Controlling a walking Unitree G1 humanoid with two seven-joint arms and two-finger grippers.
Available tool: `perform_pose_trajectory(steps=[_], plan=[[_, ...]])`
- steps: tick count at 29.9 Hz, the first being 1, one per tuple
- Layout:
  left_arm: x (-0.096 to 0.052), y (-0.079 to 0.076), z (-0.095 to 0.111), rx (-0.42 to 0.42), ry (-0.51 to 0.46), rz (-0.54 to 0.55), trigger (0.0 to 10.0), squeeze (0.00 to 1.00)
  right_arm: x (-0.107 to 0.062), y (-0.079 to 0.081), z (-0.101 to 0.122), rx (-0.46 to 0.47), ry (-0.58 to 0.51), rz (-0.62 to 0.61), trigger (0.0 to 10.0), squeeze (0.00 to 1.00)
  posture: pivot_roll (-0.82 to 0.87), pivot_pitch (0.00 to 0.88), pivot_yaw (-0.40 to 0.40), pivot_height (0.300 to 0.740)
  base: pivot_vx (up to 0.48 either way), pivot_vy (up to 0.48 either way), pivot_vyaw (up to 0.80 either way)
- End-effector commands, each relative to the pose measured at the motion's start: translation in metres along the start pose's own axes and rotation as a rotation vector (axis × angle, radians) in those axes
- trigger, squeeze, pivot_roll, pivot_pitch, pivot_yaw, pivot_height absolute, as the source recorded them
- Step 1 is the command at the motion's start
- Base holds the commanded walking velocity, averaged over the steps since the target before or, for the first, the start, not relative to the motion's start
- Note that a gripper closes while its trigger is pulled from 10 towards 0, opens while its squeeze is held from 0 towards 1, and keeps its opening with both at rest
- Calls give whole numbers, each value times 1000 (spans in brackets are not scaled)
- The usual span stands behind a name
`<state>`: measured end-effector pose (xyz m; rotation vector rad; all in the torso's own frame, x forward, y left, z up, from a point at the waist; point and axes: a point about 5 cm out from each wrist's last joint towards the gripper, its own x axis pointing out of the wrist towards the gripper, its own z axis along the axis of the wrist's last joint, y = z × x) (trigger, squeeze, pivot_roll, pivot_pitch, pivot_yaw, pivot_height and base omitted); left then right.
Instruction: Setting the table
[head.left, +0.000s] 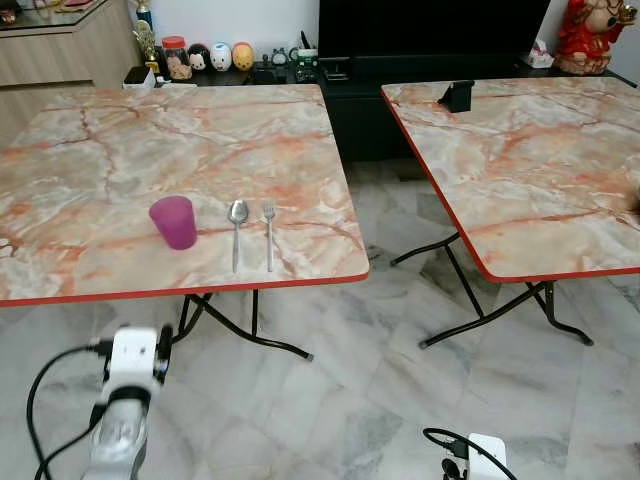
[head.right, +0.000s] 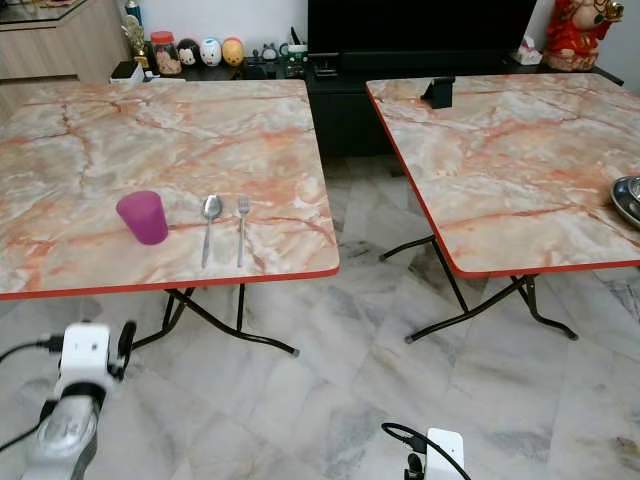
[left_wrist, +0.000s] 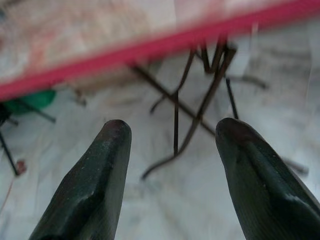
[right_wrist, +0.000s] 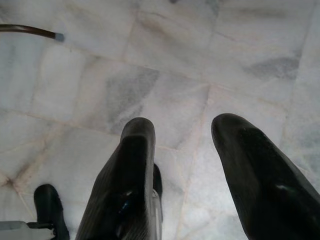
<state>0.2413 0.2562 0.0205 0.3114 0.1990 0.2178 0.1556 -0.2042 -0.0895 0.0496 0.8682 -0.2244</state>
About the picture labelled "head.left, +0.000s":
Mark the gold trophy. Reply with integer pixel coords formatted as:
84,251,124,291
133,0,161,71

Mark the small white box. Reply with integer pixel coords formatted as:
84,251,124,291
124,66,156,89

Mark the silver metal fork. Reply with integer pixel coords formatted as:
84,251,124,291
262,199,277,273

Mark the marble top folding table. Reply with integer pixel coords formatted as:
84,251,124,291
0,84,371,363
381,76,640,349

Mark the yellow egg shaped doll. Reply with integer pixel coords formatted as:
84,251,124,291
231,42,255,73

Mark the white egg shaped doll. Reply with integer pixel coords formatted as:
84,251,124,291
209,42,233,73

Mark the silver metal spoon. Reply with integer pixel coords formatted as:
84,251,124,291
228,200,250,274

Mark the black television screen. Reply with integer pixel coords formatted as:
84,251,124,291
318,0,553,56

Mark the green white mug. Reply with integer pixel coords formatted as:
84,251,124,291
293,48,319,73

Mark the black egg shaped doll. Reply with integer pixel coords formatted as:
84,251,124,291
188,44,211,73

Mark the black phone stand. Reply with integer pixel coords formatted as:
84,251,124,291
439,80,475,113

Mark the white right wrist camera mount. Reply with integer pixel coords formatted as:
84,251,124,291
467,433,507,480

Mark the purple plastic cup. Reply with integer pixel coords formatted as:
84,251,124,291
149,196,198,251

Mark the red lidded glass jar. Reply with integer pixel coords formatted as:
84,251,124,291
162,36,193,81

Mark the red seated figurine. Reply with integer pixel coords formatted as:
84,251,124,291
553,0,638,76

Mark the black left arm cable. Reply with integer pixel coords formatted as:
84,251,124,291
25,340,116,480

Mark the light wooden cabinet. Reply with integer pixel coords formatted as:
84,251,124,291
0,0,141,116

